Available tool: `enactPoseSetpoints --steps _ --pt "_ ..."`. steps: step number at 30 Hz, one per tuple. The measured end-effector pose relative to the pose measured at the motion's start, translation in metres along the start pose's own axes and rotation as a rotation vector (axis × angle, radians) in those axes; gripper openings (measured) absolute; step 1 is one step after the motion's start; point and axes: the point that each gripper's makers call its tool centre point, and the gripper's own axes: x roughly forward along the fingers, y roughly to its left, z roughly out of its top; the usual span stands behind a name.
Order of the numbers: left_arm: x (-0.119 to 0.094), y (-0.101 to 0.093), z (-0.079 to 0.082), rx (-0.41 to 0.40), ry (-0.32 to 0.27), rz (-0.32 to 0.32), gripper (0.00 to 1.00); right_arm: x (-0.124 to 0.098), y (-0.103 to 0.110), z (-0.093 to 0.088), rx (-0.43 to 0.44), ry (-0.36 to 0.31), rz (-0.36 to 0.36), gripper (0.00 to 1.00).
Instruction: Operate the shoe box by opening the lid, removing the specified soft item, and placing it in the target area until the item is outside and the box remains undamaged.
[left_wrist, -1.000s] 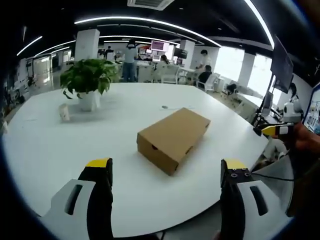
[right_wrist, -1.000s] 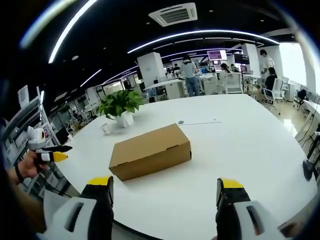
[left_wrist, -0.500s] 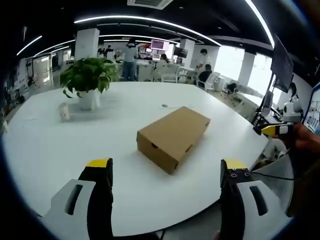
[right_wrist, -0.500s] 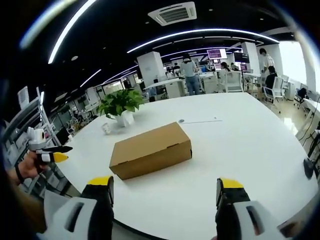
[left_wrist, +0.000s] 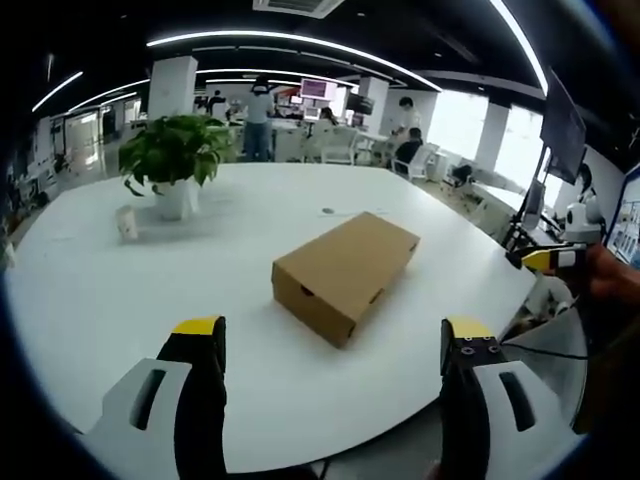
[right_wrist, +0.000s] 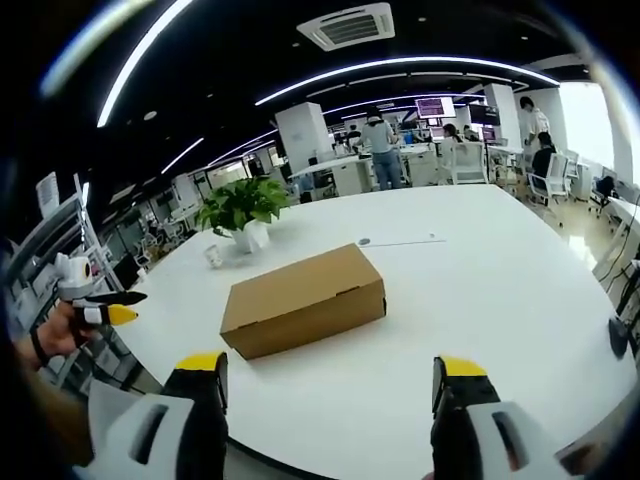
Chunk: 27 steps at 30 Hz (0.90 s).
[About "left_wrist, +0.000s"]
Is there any blue framed display screen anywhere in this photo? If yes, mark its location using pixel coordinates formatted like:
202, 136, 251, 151
602, 163, 640, 271

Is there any person's right hand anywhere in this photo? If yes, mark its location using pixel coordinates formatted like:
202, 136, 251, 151
574, 243, 640, 302

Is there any white office chair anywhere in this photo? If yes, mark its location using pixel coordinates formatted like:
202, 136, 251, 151
394, 143, 437, 182
318, 126, 359, 165

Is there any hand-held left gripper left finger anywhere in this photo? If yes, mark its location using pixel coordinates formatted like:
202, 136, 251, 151
82, 314, 229, 480

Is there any black cable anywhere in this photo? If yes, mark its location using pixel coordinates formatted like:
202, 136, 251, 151
499, 338, 589, 360

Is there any brown cardboard shoe box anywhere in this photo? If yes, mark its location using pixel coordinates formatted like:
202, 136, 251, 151
271, 210, 421, 350

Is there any pink computer monitor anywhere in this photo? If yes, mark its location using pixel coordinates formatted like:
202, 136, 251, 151
299, 78, 338, 102

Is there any ceiling air vent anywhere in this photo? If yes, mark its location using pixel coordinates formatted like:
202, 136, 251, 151
251, 0, 347, 20

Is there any large black screen on stand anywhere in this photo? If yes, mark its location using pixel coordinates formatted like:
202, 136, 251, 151
519, 68, 589, 241

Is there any long ceiling light strip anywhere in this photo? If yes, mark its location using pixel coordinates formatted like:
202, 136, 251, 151
145, 30, 444, 93
31, 70, 85, 113
489, 0, 550, 97

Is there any green potted plant white pot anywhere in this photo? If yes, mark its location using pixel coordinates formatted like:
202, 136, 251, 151
118, 113, 236, 222

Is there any small white card stand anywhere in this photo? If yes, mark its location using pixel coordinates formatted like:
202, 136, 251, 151
115, 204, 139, 242

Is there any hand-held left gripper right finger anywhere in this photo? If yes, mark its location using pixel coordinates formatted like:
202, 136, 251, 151
438, 314, 589, 480

